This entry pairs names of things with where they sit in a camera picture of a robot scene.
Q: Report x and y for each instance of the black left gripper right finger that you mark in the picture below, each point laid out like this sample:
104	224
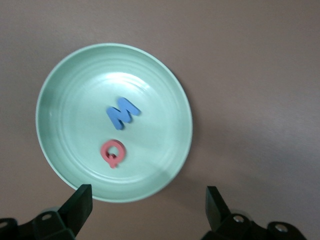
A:
220	220

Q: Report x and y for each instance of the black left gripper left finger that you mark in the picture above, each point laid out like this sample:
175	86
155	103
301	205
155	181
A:
75	215

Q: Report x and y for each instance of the red foam letter Q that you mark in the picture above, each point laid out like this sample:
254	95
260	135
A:
122	152

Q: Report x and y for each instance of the blue foam letter W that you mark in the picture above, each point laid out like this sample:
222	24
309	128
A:
123	113

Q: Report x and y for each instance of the green plate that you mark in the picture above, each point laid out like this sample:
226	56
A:
75	100

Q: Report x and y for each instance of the brown table cover sheet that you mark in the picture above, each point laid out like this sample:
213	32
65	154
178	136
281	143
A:
250	75

